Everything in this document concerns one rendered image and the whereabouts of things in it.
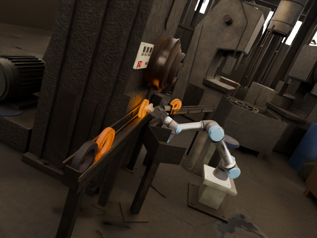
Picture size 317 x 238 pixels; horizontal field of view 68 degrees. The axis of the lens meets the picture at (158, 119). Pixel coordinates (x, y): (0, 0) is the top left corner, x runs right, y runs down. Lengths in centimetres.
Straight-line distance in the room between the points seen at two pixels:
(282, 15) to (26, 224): 1030
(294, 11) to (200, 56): 659
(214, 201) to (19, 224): 161
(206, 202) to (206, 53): 303
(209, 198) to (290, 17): 914
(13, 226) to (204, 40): 408
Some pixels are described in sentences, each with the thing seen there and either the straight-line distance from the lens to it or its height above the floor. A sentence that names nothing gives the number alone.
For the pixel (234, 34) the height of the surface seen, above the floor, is 179.
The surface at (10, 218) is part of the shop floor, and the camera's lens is 182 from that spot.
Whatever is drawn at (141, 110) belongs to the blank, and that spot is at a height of 75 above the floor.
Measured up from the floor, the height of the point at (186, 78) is 74.
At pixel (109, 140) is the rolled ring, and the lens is 138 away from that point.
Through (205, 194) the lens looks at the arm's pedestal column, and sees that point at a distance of 239.
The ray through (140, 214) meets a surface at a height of 1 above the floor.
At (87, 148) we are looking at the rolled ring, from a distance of 111.
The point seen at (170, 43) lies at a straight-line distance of 191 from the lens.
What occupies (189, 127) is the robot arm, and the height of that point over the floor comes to 71.
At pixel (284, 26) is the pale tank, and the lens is 1069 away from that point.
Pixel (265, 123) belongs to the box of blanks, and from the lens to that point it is 431.
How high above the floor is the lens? 132
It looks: 18 degrees down
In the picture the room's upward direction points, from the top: 21 degrees clockwise
